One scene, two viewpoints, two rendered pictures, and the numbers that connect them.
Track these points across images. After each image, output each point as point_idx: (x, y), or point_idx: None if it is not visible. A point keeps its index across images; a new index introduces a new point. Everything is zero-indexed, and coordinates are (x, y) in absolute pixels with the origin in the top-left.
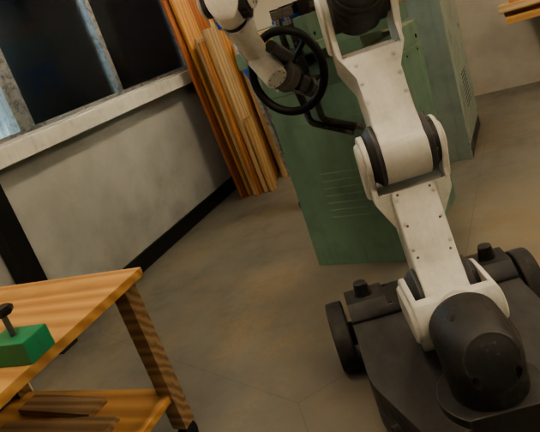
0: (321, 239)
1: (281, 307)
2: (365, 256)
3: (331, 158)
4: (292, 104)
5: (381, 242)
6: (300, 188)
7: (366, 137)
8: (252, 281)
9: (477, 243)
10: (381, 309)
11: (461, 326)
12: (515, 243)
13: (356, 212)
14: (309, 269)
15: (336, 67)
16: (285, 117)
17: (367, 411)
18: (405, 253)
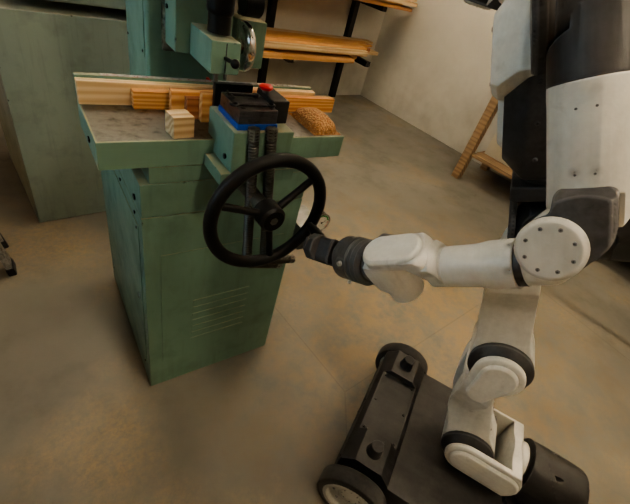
0: (165, 361)
1: (173, 477)
2: (212, 360)
3: (215, 281)
4: (187, 225)
5: (235, 343)
6: (157, 319)
7: (523, 363)
8: (60, 455)
9: (288, 313)
10: (394, 457)
11: (574, 485)
12: (316, 309)
13: (221, 326)
14: (143, 397)
15: (504, 291)
16: (167, 241)
17: None
18: (452, 418)
